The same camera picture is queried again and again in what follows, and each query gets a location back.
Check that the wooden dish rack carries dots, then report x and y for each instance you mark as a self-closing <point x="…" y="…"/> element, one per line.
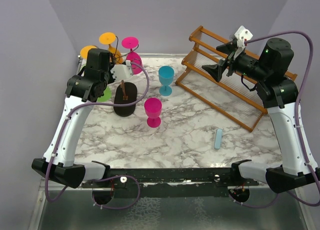
<point x="240" y="94"/>

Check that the pink wine glass front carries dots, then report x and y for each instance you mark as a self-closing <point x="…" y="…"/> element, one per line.
<point x="132" y="43"/>

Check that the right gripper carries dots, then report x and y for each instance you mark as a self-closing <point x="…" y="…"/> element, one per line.
<point x="216" y="69"/>

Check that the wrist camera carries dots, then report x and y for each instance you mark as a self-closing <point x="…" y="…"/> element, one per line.
<point x="122" y="71"/>
<point x="241" y="35"/>

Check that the blue plastic wine glass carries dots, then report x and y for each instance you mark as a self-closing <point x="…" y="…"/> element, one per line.
<point x="166" y="77"/>

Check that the orange plastic wine glass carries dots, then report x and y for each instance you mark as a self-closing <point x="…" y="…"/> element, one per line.
<point x="108" y="38"/>

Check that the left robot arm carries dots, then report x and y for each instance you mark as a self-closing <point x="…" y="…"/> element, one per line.
<point x="82" y="91"/>

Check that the pink wine glass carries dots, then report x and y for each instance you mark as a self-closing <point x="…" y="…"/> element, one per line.
<point x="132" y="43"/>
<point x="153" y="109"/>

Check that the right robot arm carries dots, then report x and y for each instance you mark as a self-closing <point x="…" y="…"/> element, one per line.
<point x="298" y="167"/>

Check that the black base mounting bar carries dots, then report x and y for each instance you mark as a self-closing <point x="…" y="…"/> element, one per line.
<point x="170" y="182"/>

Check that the yellow plastic wine glass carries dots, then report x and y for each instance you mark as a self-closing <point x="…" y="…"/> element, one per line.
<point x="84" y="51"/>

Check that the metal wine glass rack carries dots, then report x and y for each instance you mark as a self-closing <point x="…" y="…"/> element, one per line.
<point x="126" y="94"/>

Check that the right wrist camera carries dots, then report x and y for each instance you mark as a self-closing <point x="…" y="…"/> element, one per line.
<point x="241" y="35"/>

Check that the light blue flat stick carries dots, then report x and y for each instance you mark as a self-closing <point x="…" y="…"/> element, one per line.
<point x="218" y="139"/>

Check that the green plastic wine glass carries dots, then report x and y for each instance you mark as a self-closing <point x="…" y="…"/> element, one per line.
<point x="106" y="95"/>

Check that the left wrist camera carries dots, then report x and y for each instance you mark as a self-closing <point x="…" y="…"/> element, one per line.
<point x="122" y="71"/>

